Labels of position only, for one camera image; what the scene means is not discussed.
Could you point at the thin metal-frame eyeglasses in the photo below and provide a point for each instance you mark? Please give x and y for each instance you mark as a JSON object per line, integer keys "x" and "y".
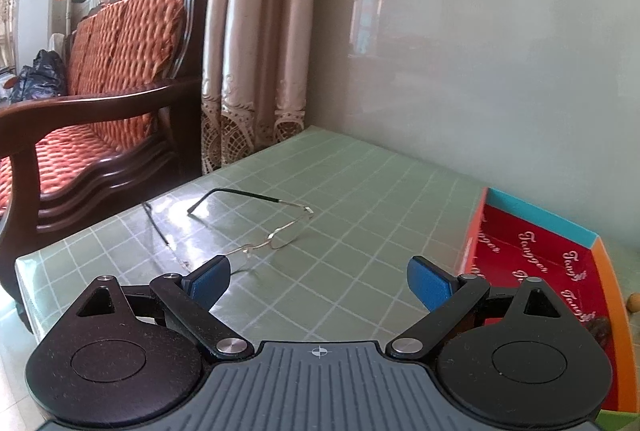
{"x": 292, "y": 226}

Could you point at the white refrigerator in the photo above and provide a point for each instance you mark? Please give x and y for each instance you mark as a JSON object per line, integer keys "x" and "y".
{"x": 37, "y": 1}

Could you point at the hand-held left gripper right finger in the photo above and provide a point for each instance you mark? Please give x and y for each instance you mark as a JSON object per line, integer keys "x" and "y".
{"x": 429, "y": 283}

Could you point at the wooden sofa with orange cushions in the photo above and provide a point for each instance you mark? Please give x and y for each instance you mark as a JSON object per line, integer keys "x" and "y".
{"x": 125, "y": 41}

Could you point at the small tan round nut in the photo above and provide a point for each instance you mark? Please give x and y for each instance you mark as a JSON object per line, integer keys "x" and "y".
{"x": 635, "y": 302}

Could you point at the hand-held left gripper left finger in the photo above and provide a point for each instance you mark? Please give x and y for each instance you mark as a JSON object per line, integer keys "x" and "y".
{"x": 210, "y": 280}

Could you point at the beige lace-trimmed curtain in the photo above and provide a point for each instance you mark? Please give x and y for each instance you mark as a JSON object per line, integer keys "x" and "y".
{"x": 260, "y": 36}

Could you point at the red cardboard box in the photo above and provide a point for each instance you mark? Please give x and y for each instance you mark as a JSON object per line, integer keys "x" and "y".
{"x": 530, "y": 256}

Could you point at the black plastic bag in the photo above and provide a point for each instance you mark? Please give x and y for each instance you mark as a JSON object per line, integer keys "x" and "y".
{"x": 42, "y": 76}

